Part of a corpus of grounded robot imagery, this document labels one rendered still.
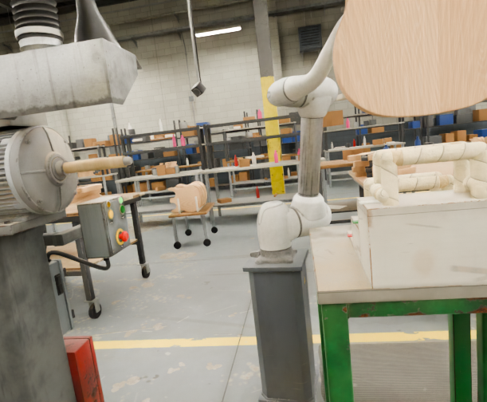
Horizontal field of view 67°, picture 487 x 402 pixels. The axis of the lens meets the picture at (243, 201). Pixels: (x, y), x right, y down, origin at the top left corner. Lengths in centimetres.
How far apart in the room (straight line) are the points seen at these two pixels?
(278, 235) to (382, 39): 108
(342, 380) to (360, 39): 73
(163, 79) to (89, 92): 1195
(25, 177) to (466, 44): 105
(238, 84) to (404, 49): 1146
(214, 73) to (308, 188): 1082
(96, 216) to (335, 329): 88
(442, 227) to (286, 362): 125
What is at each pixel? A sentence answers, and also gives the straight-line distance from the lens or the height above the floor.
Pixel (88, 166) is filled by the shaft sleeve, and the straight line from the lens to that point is 111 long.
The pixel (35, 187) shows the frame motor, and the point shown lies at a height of 121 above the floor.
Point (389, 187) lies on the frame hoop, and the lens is 79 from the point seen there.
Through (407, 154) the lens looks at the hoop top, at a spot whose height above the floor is 120.
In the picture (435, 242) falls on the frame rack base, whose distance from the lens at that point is 82.
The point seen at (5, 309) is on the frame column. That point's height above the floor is 88.
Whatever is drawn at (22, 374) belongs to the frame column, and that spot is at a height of 67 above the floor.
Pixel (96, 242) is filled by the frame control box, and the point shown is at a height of 98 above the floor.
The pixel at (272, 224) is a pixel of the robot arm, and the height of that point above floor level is 88.
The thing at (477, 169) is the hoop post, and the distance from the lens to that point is 84.
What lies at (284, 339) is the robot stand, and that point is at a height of 34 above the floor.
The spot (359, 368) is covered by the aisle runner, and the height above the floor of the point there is 0.
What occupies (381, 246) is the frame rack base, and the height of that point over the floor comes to 102.
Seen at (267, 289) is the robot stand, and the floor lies 59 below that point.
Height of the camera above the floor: 126
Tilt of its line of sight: 9 degrees down
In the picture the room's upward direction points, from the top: 7 degrees counter-clockwise
